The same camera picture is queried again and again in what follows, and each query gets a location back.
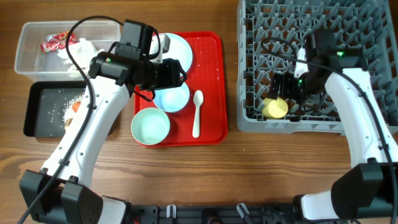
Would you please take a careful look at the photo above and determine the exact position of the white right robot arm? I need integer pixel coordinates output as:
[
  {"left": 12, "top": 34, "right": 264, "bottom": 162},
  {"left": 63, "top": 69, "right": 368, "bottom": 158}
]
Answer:
[{"left": 268, "top": 29, "right": 397, "bottom": 223}]

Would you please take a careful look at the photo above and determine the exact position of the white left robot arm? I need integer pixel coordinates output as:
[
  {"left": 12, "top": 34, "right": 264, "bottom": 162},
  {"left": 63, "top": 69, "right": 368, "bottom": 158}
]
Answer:
[{"left": 20, "top": 20, "right": 187, "bottom": 223}]

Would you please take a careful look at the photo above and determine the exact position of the grey dishwasher rack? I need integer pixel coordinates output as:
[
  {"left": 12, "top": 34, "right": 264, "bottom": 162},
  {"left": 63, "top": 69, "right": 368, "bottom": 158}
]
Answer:
[{"left": 236, "top": 0, "right": 397, "bottom": 134}]

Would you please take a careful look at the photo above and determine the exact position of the red snack wrapper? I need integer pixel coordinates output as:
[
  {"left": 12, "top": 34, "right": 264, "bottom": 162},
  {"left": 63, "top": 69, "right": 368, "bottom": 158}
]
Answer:
[{"left": 40, "top": 31, "right": 69, "bottom": 53}]

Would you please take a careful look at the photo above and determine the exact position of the white tissue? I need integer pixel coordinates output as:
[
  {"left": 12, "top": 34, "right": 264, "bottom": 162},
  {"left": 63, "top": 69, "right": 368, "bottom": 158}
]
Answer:
[{"left": 57, "top": 38, "right": 104, "bottom": 78}]

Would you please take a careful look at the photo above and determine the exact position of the small light blue bowl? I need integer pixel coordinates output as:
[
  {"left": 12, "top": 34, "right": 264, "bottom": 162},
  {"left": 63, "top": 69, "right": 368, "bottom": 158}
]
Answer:
[{"left": 153, "top": 83, "right": 190, "bottom": 113}]

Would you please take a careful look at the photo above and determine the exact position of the brown food scrap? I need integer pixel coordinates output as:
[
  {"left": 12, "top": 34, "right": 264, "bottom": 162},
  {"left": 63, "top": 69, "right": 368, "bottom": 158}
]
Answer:
[{"left": 65, "top": 118, "right": 73, "bottom": 128}]

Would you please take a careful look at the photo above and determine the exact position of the black tray bin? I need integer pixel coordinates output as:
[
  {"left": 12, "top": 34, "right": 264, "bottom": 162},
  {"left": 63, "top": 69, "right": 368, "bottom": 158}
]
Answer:
[{"left": 23, "top": 81, "right": 86, "bottom": 138}]

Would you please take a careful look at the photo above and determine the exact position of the large light blue plate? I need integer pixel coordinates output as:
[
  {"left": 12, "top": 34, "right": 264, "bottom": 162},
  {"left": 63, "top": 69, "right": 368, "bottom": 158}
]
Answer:
[{"left": 162, "top": 33, "right": 193, "bottom": 72}]

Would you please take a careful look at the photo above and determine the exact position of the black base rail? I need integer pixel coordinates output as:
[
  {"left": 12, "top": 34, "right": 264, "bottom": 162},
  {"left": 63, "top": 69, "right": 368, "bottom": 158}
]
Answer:
[{"left": 126, "top": 203, "right": 305, "bottom": 224}]

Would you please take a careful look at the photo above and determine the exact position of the white plastic spoon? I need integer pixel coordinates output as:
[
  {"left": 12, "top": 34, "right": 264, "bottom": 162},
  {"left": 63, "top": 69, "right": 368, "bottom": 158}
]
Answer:
[{"left": 192, "top": 90, "right": 204, "bottom": 138}]

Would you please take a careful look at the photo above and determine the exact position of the white rice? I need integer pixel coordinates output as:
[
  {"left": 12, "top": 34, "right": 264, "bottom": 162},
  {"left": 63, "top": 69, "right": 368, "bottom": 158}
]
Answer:
[{"left": 40, "top": 91, "right": 86, "bottom": 138}]

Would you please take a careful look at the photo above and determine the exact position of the yellow plastic cup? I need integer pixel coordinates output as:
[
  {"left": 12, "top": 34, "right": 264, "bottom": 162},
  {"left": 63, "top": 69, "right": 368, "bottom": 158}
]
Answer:
[{"left": 261, "top": 97, "right": 289, "bottom": 119}]

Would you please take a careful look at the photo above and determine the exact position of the orange carrot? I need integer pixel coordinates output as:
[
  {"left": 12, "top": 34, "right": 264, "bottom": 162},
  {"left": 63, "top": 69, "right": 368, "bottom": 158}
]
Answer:
[{"left": 72, "top": 101, "right": 81, "bottom": 113}]

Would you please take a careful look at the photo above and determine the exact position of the red serving tray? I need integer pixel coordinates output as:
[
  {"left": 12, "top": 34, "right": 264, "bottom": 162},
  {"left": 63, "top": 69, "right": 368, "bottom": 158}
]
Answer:
[{"left": 134, "top": 31, "right": 228, "bottom": 147}]

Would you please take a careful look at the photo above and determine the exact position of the green bowl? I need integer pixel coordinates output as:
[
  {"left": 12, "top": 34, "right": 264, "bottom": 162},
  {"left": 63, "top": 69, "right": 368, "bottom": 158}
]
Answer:
[{"left": 131, "top": 108, "right": 170, "bottom": 146}]

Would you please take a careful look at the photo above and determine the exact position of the clear plastic bin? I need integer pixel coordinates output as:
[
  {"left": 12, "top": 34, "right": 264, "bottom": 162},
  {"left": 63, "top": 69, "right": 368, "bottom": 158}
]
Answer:
[{"left": 14, "top": 20, "right": 121, "bottom": 82}]

